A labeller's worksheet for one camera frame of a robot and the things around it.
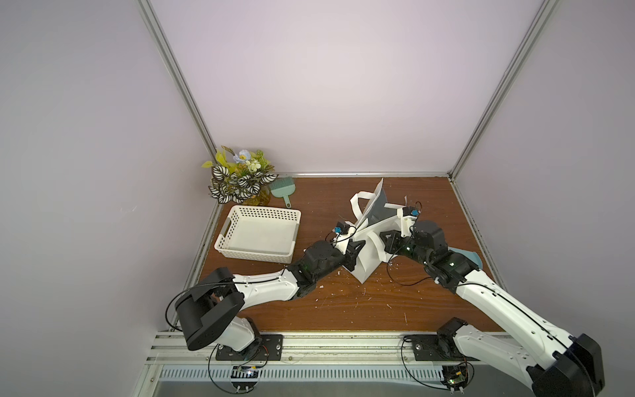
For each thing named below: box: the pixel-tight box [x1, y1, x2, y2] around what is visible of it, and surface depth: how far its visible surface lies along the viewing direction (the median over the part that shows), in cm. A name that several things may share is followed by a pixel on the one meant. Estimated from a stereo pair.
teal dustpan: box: [448, 247, 483, 270], surface depth 94 cm
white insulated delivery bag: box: [348, 177, 406, 284], surface depth 77 cm
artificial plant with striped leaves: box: [201, 145, 279, 206], surface depth 89 cm
